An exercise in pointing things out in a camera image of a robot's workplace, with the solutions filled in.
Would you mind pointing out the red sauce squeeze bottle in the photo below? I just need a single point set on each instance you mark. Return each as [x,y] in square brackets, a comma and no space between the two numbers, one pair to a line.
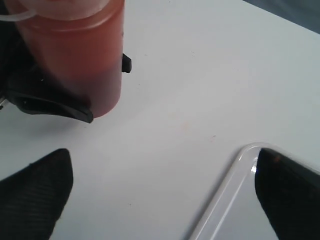
[83,55]

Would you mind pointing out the white rectangular plastic tray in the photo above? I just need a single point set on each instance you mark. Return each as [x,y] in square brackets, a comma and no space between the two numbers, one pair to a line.
[234,211]

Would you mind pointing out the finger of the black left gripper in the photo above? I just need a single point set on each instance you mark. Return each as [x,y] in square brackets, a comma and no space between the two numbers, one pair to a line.
[126,64]

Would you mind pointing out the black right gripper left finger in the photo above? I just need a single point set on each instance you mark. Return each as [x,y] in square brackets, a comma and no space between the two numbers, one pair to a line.
[32,200]

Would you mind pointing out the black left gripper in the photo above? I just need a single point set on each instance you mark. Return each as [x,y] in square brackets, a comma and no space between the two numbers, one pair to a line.
[24,84]

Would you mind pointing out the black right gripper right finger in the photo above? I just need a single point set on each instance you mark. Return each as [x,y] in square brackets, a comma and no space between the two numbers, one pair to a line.
[289,195]

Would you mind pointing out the grey backdrop cloth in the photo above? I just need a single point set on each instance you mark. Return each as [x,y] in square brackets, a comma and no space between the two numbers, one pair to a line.
[305,13]

